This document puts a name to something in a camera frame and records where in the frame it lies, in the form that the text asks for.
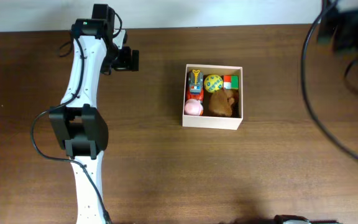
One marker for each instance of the pink cardboard box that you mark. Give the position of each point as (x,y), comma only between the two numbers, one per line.
(214,122)

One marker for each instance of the red toy fire truck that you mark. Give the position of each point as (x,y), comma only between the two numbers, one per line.
(195,85)

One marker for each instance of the brown plush toy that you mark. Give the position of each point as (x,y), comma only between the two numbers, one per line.
(222,102)

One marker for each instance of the colourful puzzle cube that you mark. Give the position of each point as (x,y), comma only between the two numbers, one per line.
(231,82)

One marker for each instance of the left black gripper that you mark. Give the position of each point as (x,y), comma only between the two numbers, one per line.
(132,65)

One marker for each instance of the yellow lettered ball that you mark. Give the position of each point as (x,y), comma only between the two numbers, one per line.
(213,83)

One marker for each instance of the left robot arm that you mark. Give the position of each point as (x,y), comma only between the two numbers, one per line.
(99,48)

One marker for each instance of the white pink toy duck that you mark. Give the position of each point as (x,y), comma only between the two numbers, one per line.
(193,107)

